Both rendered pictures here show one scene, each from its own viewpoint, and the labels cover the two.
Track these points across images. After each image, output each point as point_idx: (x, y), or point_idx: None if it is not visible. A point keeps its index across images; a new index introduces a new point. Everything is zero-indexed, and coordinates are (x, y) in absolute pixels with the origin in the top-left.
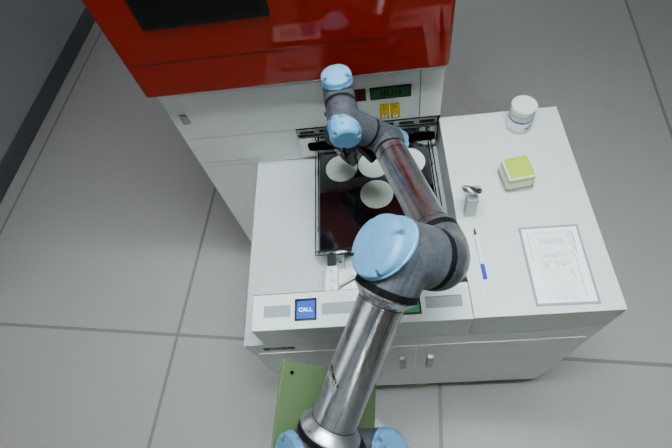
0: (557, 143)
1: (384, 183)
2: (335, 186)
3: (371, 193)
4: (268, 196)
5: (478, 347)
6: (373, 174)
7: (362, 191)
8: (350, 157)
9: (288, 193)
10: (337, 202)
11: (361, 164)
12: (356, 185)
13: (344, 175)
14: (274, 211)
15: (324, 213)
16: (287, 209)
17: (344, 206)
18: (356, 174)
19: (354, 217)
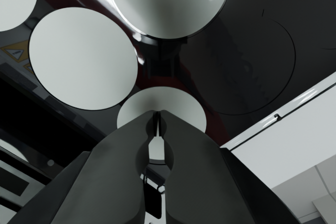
0: None
1: None
2: (219, 104)
3: None
4: (265, 173)
5: None
6: (115, 40)
7: (190, 27)
8: (218, 194)
9: (244, 155)
10: (264, 66)
11: (114, 94)
12: (183, 58)
13: (175, 107)
14: (288, 150)
15: (315, 72)
16: (275, 137)
17: (268, 39)
18: (151, 83)
19: None
